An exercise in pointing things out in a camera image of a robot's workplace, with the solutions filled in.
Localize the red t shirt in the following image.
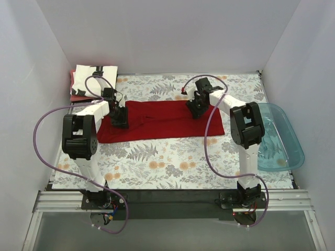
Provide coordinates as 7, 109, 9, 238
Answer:
70, 70, 94, 102
97, 100, 213, 144

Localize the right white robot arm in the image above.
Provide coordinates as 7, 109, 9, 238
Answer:
181, 74, 265, 208

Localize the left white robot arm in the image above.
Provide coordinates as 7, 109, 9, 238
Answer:
62, 88, 129, 209

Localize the red folded t shirt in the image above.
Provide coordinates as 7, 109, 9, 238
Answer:
70, 70, 94, 102

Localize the white printed folded t shirt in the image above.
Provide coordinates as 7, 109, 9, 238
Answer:
70, 65, 118, 98

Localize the floral patterned table mat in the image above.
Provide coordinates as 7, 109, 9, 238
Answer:
52, 74, 293, 189

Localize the teal plastic bin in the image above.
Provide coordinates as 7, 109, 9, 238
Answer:
258, 103, 305, 172

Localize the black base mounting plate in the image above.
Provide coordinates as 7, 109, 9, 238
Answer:
80, 189, 266, 223

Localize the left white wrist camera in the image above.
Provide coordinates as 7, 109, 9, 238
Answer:
116, 94, 126, 108

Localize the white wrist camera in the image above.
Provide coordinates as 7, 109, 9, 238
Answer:
116, 94, 126, 108
181, 87, 196, 101

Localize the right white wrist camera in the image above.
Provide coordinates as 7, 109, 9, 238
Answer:
181, 87, 196, 101

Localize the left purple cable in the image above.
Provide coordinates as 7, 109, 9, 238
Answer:
32, 75, 129, 234

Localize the aluminium frame rail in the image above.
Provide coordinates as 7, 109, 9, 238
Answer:
23, 189, 327, 250

